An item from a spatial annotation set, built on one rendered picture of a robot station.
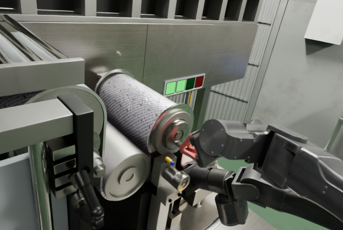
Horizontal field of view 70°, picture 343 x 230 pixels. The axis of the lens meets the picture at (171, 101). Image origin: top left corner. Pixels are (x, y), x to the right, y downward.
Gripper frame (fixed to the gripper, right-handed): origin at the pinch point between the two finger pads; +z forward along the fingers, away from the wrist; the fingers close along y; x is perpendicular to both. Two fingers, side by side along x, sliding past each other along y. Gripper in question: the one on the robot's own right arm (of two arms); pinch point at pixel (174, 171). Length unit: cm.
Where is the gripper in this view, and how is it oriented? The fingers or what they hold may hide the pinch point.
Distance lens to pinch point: 73.9
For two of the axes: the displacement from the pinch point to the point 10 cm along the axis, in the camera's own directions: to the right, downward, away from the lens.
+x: -1.9, -9.8, -0.8
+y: 7.3, -1.9, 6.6
